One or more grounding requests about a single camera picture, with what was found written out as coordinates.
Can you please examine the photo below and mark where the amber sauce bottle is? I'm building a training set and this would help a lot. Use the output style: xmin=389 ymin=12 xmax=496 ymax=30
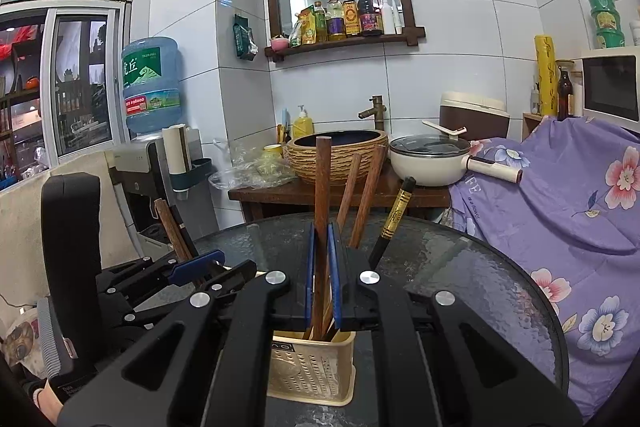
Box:
xmin=342 ymin=0 xmax=362 ymax=38

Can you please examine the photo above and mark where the beige perforated utensil holder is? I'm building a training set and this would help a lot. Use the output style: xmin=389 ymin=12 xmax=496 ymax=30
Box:
xmin=266 ymin=329 xmax=357 ymax=408

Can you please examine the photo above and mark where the purple label oil bottle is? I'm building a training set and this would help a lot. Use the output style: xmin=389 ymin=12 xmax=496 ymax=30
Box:
xmin=326 ymin=0 xmax=347 ymax=42

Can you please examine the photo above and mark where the small wooden box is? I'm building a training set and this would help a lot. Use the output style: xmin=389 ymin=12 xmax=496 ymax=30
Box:
xmin=521 ymin=112 xmax=547 ymax=142

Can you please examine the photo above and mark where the white brown rice cooker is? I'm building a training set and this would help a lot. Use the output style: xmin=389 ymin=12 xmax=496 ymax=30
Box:
xmin=440 ymin=92 xmax=511 ymax=142

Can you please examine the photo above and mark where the yellow soap dispenser bottle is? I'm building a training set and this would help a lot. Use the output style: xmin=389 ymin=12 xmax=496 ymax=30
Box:
xmin=292 ymin=104 xmax=316 ymax=140

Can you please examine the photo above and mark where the blue water jug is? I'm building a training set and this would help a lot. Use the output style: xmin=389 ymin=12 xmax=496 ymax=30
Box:
xmin=121 ymin=37 xmax=182 ymax=135

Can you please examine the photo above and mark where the dark soy sauce bottle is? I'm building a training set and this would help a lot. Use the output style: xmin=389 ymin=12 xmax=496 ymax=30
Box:
xmin=356 ymin=0 xmax=385 ymax=38

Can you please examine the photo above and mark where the purple floral cloth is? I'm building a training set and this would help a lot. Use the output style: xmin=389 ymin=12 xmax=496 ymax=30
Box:
xmin=440 ymin=114 xmax=640 ymax=423

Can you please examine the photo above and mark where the yellow patterned roll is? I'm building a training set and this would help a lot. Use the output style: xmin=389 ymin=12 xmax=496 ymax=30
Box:
xmin=533 ymin=34 xmax=558 ymax=118

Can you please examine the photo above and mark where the white water dispenser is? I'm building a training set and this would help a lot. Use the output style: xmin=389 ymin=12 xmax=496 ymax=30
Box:
xmin=107 ymin=127 xmax=221 ymax=258

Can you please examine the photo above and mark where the wooden washstand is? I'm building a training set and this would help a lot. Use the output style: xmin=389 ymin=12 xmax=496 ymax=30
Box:
xmin=227 ymin=179 xmax=453 ymax=223

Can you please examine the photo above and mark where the white microwave oven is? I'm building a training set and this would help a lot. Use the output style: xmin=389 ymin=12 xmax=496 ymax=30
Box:
xmin=580 ymin=47 xmax=640 ymax=135

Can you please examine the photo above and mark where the woven brown basin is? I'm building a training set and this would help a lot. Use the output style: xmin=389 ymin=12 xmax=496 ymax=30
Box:
xmin=285 ymin=129 xmax=389 ymax=186

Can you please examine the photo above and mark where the white pan with glass lid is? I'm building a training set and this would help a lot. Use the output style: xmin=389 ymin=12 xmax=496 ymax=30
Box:
xmin=389 ymin=134 xmax=523 ymax=188

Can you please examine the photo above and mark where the beige cloth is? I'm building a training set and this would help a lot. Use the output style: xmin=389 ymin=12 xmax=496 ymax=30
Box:
xmin=0 ymin=150 xmax=146 ymax=333

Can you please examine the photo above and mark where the teal wall holder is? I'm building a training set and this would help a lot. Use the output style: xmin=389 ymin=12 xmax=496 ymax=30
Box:
xmin=170 ymin=157 xmax=213 ymax=192

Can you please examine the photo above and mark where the chopsticks pair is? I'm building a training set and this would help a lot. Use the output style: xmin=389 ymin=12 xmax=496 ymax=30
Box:
xmin=170 ymin=205 xmax=197 ymax=260

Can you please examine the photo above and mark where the clear plastic bag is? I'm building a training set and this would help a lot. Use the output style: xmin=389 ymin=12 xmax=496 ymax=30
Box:
xmin=209 ymin=137 xmax=298 ymax=190

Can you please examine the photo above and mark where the green hanging packet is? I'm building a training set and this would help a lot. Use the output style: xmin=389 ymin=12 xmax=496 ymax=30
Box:
xmin=232 ymin=13 xmax=257 ymax=62

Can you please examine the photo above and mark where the printed cushion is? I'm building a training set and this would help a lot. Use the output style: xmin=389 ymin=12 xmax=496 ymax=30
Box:
xmin=0 ymin=307 xmax=49 ymax=376

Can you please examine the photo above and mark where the brown glass bottle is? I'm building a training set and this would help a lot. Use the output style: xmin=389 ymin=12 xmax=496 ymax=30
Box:
xmin=556 ymin=66 xmax=575 ymax=122

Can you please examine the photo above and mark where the yellow seasoning packet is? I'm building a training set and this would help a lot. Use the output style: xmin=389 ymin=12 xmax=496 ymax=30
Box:
xmin=300 ymin=5 xmax=317 ymax=46

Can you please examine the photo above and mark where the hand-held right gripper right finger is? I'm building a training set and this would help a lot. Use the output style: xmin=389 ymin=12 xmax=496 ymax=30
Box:
xmin=327 ymin=222 xmax=584 ymax=427

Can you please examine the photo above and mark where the glass sliding door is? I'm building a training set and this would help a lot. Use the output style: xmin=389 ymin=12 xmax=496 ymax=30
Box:
xmin=0 ymin=0 xmax=135 ymax=168

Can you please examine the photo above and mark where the black chopstick with gold pattern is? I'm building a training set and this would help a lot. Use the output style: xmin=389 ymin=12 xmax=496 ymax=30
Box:
xmin=367 ymin=176 xmax=417 ymax=269

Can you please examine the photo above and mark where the yellow green label bottle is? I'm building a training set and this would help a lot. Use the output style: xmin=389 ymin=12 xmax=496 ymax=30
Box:
xmin=313 ymin=2 xmax=329 ymax=44

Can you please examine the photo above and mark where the brown wooden chopstick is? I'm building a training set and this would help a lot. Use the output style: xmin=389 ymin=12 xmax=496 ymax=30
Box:
xmin=154 ymin=198 xmax=193 ymax=264
xmin=348 ymin=145 xmax=389 ymax=249
xmin=302 ymin=135 xmax=334 ymax=343
xmin=336 ymin=153 xmax=363 ymax=235

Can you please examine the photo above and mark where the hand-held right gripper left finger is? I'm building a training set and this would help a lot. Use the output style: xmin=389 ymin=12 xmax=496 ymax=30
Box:
xmin=59 ymin=223 xmax=318 ymax=427

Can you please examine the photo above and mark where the bronze faucet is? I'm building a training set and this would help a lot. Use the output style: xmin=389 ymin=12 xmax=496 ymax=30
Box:
xmin=357 ymin=94 xmax=387 ymax=132

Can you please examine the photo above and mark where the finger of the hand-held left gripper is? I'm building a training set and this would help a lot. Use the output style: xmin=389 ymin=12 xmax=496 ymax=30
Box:
xmin=122 ymin=259 xmax=259 ymax=334
xmin=97 ymin=250 xmax=225 ymax=296

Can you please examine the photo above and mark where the person's left hand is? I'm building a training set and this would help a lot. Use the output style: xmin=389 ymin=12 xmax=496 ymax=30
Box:
xmin=31 ymin=378 xmax=66 ymax=425

